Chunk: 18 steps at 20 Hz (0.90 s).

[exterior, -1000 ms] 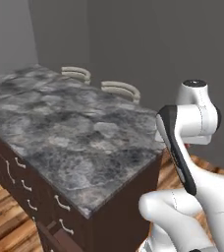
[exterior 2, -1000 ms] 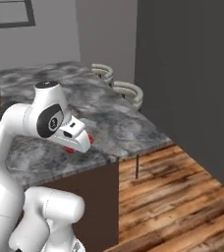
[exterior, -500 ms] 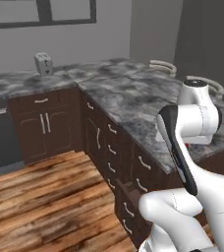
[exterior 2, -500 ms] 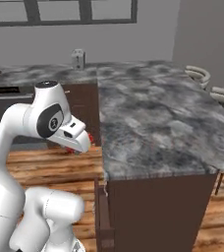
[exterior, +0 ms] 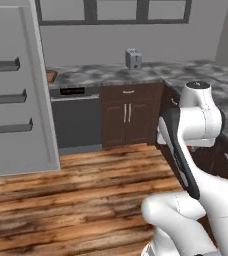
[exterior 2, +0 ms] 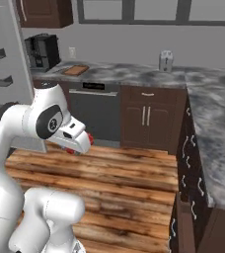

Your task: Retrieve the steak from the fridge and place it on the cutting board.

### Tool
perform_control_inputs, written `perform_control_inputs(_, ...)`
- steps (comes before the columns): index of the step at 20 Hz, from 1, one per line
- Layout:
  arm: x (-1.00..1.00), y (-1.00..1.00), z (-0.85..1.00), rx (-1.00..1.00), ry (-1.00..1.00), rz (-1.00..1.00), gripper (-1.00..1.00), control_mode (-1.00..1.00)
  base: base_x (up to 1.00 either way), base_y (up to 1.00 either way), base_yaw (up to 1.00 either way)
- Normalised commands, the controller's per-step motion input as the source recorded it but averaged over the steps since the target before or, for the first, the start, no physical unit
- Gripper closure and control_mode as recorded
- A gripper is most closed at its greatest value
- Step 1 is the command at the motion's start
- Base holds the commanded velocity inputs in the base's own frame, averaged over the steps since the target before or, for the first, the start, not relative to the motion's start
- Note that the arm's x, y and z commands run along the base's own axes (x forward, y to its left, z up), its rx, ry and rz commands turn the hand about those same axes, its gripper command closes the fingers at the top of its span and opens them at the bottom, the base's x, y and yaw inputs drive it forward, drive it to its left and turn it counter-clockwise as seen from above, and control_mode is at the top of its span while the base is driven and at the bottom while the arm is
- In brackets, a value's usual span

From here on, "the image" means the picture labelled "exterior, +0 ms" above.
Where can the dark framed window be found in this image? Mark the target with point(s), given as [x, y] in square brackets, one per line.
[91, 13]

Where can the dark grey door shelf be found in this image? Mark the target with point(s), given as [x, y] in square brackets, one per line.
[2, 65]
[6, 98]
[9, 128]

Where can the dark grey dishwasher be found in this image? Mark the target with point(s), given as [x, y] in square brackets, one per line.
[76, 123]

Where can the dark brown cupboard door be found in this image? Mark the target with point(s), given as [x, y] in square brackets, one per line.
[113, 123]
[142, 121]

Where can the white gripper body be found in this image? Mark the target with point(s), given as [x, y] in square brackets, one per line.
[201, 142]

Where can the grey fridge door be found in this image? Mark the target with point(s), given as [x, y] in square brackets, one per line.
[16, 40]

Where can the grey toaster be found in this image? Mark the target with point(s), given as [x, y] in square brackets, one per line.
[133, 59]

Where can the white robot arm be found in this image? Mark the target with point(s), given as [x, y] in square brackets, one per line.
[199, 120]

